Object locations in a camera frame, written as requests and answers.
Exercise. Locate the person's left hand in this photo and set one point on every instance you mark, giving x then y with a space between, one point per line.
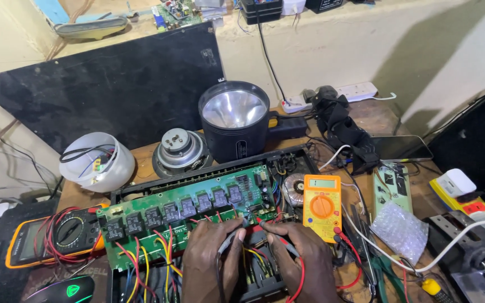
209 265

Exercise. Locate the person's right hand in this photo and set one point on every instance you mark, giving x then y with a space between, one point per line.
310 269

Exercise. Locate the red multimeter test probe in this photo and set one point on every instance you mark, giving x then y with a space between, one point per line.
301 273

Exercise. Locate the black multimeter test probe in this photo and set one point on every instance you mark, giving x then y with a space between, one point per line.
225 246

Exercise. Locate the green relay circuit board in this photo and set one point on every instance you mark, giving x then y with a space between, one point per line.
175 210

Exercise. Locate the small yellow digital multimeter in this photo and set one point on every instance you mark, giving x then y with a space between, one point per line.
322 206

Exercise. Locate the copper toroidal transformer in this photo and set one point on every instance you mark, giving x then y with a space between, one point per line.
295 189

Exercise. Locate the bubble wrap bag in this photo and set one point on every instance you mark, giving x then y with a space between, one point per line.
400 231

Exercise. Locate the black device chassis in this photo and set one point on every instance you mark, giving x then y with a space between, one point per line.
284 158

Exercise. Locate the pale green circuit panel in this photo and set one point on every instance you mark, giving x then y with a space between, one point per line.
392 185

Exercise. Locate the round loudspeaker driver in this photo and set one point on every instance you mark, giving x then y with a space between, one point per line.
181 149

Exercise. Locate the white plastic bowl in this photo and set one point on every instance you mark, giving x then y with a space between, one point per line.
107 168

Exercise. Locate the black handheld spotlight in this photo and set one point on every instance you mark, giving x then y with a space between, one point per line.
234 126

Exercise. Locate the large orange black multimeter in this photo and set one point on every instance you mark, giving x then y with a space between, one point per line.
70 231

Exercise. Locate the black lit computer mouse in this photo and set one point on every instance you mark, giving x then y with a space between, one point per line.
63 291

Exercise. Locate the black bench vise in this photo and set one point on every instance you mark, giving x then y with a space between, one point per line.
457 240

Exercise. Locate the smartphone with dark screen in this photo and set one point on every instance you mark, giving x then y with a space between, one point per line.
402 147

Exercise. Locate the coiled red test leads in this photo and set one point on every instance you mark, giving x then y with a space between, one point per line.
49 235

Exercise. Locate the white power adapter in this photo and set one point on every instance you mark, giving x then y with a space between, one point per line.
456 183

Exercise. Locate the yellow box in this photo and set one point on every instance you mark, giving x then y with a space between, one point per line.
470 206

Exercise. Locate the white power strip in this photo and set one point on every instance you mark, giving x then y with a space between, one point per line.
352 90

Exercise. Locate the black flat panel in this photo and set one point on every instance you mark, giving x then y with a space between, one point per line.
120 88

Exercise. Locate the black speaker cabinet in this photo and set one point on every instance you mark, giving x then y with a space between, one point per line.
478 147

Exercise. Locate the green circuit board with connectors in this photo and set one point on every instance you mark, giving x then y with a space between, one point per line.
177 14

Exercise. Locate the stack of black boxes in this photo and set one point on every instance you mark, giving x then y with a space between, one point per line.
261 10

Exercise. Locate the white plastic container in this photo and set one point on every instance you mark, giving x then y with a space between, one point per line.
293 6

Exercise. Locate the black box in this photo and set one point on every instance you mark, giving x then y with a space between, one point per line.
324 5

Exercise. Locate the grey oval lamp housing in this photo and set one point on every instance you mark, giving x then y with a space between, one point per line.
91 27

